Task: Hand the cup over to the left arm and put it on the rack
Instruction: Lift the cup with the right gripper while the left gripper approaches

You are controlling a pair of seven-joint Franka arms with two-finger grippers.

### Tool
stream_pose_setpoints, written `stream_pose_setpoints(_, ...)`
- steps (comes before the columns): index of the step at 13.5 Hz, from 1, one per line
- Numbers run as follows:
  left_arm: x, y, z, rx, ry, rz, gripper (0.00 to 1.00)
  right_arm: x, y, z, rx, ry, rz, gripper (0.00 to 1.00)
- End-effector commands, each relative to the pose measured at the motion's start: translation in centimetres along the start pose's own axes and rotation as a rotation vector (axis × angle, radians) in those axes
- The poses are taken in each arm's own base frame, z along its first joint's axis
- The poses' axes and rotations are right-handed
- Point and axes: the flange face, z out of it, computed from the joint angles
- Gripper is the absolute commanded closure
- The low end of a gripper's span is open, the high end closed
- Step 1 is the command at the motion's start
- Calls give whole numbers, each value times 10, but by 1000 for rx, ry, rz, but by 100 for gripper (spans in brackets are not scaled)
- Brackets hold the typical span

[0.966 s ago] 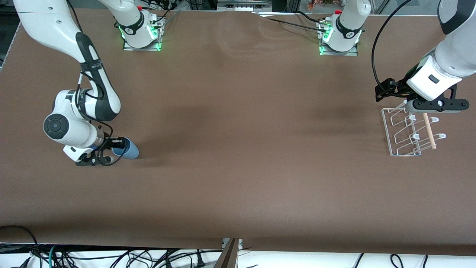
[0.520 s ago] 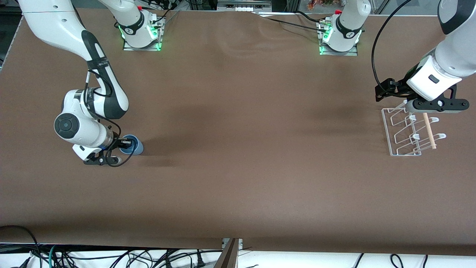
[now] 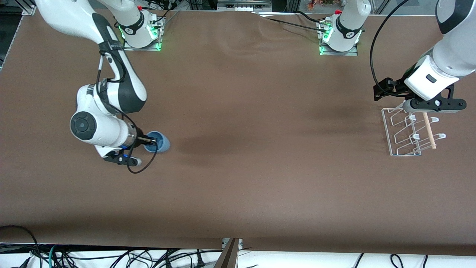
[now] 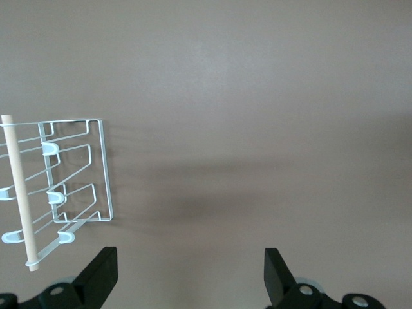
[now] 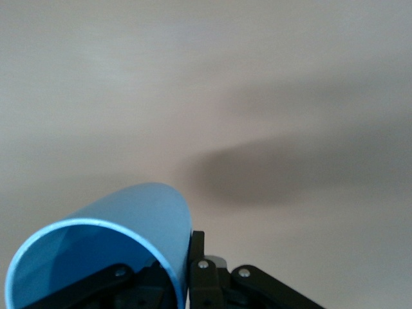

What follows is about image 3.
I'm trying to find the light blue plastic cup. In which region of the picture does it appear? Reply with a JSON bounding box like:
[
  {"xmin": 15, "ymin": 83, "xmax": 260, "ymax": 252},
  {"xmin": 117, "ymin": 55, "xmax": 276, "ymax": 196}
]
[{"xmin": 143, "ymin": 131, "xmax": 171, "ymax": 153}]

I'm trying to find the white power strip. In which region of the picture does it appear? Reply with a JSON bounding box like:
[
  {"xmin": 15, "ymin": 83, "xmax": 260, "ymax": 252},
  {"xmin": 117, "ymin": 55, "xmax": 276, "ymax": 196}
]
[{"xmin": 218, "ymin": 0, "xmax": 272, "ymax": 12}]

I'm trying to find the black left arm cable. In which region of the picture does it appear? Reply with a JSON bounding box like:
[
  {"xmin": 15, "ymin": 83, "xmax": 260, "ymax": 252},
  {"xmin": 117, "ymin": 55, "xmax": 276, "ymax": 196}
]
[{"xmin": 370, "ymin": 0, "xmax": 413, "ymax": 96}]

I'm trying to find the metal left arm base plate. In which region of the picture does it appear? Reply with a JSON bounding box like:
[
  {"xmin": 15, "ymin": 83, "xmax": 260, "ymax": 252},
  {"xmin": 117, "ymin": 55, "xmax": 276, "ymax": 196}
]
[{"xmin": 319, "ymin": 19, "xmax": 358, "ymax": 56}]

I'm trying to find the white wire cup rack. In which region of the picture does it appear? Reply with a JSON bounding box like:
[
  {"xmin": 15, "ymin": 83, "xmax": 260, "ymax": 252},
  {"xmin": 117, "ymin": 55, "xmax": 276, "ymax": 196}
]
[{"xmin": 382, "ymin": 107, "xmax": 447, "ymax": 157}]

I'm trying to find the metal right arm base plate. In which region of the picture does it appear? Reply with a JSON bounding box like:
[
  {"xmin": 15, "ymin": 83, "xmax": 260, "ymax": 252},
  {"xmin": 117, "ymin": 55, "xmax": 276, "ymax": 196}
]
[{"xmin": 123, "ymin": 17, "xmax": 164, "ymax": 51}]

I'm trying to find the black cable on table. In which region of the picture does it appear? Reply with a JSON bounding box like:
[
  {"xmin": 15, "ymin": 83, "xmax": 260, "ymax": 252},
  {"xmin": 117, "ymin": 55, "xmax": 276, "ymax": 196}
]
[
  {"xmin": 296, "ymin": 10, "xmax": 325, "ymax": 23},
  {"xmin": 265, "ymin": 17, "xmax": 328, "ymax": 32}
]

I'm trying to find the metal table leg bracket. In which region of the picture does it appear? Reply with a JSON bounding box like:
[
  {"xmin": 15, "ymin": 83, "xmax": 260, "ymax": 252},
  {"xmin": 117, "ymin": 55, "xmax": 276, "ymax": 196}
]
[{"xmin": 213, "ymin": 238, "xmax": 243, "ymax": 268}]

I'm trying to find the thick black floor cable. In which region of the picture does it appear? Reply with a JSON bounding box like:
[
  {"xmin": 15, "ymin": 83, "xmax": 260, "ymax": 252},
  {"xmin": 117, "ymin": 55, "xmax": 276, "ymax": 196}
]
[{"xmin": 0, "ymin": 225, "xmax": 41, "ymax": 258}]

